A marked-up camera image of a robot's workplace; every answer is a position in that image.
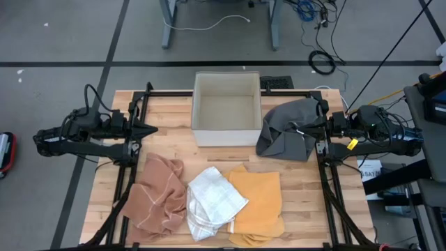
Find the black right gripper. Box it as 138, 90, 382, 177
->
300, 116, 336, 140

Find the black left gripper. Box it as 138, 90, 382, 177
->
118, 116, 160, 141

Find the mustard yellow towel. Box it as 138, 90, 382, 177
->
222, 164, 286, 248

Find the white beige plaid towel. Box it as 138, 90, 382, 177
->
185, 166, 250, 243

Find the dark grey towel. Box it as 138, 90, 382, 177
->
255, 97, 325, 162

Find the terracotta pink towel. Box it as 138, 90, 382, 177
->
120, 152, 187, 243

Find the black perforated mat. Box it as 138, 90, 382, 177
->
259, 75, 295, 90

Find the white printed paper sheet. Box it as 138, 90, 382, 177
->
357, 159, 383, 183

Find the beige fabric storage box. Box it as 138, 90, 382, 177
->
190, 71, 263, 147

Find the thin black pole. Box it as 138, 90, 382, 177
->
346, 0, 435, 114

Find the grey desk leg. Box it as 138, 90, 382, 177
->
159, 0, 178, 50
267, 0, 282, 52

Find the black equipment cart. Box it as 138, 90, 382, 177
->
362, 85, 446, 251

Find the blue plastic bin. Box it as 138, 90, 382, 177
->
381, 188, 415, 217

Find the black device with blue screen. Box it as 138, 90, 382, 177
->
417, 71, 446, 126

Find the red black case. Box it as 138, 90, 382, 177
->
0, 131, 17, 179

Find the white crumpled object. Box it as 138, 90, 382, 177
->
435, 40, 446, 73

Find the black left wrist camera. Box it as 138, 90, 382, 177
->
110, 109, 127, 123

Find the black aluminium table frame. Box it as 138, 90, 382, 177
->
79, 82, 379, 251

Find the thin white cable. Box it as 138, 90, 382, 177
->
313, 84, 349, 112

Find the black coiled cable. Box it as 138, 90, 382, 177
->
307, 50, 337, 76

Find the black left camera cable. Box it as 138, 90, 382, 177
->
83, 83, 116, 116

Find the yellow cable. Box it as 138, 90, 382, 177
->
348, 72, 443, 115

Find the black long floor cable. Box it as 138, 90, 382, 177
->
299, 0, 349, 93

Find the white floor cable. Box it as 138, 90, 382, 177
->
162, 14, 252, 31

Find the blue cable bundle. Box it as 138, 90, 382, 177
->
294, 0, 316, 22

